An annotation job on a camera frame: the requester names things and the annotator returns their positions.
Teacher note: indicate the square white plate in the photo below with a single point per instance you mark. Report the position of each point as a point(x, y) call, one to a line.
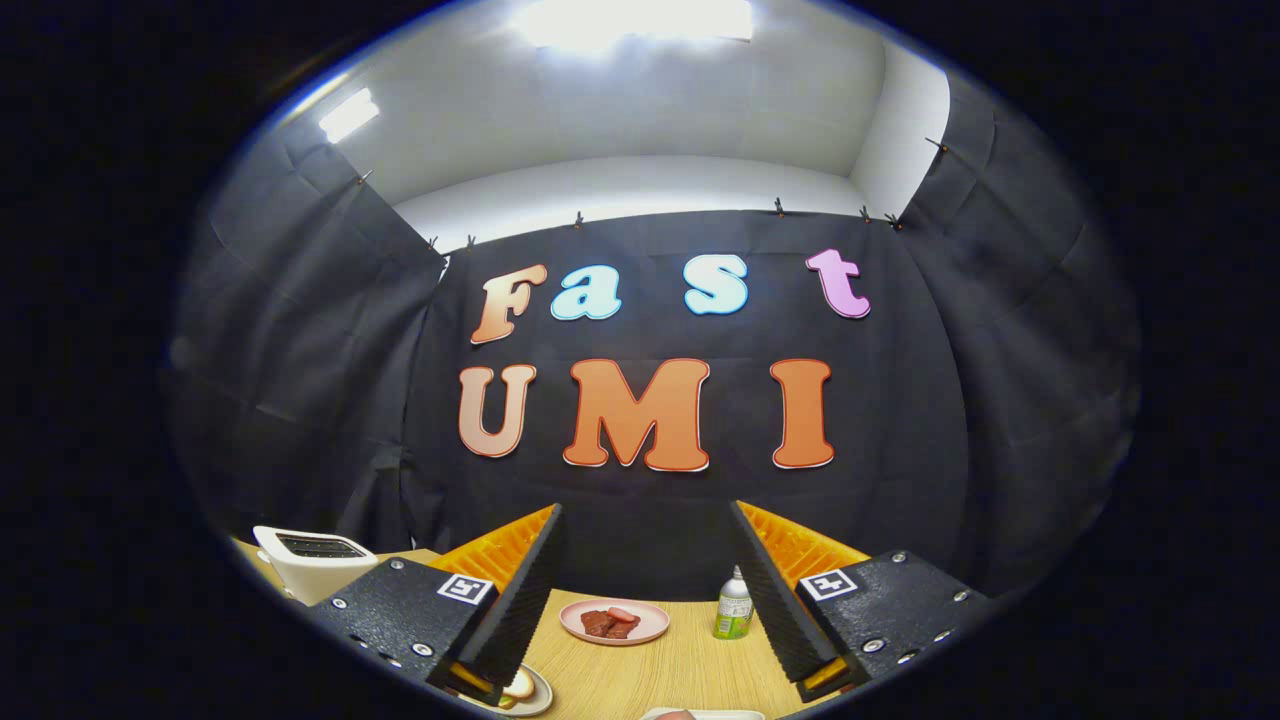
point(730, 715)

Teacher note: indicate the pink plate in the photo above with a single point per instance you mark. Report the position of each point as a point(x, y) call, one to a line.
point(650, 625)

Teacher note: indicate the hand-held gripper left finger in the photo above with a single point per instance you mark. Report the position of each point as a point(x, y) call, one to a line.
point(525, 590)

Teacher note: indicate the brown meat piece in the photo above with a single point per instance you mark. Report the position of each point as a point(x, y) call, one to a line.
point(600, 625)

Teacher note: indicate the white toaster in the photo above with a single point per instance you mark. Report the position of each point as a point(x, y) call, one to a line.
point(305, 575)

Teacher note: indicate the ceiling light panel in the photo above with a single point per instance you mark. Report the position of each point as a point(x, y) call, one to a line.
point(635, 22)
point(348, 115)

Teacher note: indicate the round white plate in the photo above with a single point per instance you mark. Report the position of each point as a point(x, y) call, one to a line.
point(540, 700)

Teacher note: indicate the red sausage slice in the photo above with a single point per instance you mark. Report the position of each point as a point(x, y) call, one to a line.
point(622, 614)

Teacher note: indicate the toasted bread slice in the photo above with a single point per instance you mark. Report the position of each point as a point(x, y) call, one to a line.
point(520, 685)

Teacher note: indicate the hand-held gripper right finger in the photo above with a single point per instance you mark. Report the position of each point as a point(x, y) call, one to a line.
point(770, 600)

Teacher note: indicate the green label metal bottle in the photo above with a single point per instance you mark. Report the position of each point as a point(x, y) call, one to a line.
point(733, 610)

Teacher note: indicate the black backdrop cloth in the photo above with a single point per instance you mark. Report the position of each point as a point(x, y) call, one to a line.
point(650, 520)

